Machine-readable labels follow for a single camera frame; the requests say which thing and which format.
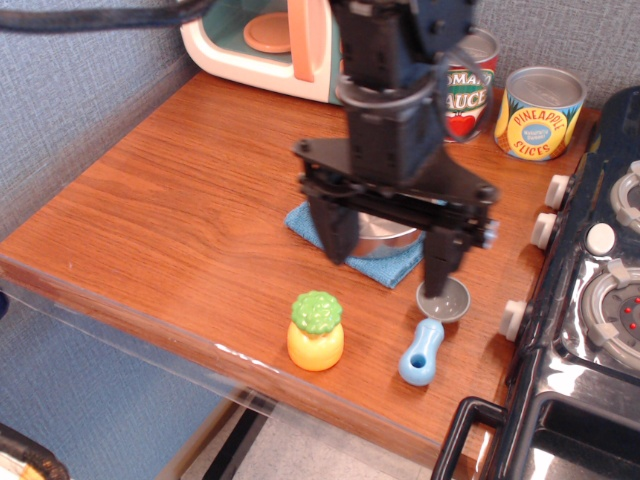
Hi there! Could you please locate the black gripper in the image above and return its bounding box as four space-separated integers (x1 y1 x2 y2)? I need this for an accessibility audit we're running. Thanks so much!
293 84 499 298

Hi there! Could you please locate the stainless steel pan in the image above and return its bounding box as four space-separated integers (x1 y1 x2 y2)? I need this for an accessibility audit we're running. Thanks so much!
351 212 423 259

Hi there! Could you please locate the pineapple slices can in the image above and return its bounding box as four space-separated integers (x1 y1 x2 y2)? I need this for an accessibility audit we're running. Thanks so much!
494 66 587 161

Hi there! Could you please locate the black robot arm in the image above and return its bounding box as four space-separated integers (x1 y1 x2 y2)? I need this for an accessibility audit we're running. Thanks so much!
294 1 499 298

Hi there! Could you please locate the teal toy microwave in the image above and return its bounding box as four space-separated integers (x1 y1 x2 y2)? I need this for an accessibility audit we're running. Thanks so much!
181 0 341 104

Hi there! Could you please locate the black toy stove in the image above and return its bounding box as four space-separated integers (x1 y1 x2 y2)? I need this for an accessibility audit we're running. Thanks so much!
433 87 639 479

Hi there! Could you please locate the orange microwave plate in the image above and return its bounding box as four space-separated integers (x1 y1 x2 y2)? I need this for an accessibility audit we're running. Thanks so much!
243 12 291 54

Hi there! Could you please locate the blue folded cloth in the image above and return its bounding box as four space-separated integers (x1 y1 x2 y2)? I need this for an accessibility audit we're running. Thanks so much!
284 202 423 289

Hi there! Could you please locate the blue handled grey spoon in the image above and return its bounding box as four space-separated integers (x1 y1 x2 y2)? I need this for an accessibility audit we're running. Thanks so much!
398 278 471 387

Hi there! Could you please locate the black sleeved cable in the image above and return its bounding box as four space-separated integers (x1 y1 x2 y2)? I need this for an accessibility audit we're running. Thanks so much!
0 0 216 34

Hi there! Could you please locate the yellow green toy pineapple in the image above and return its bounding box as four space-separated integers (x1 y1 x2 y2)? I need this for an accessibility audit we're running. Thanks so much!
287 290 345 372

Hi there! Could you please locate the tomato sauce can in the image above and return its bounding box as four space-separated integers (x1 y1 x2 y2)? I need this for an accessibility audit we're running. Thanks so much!
446 28 500 142

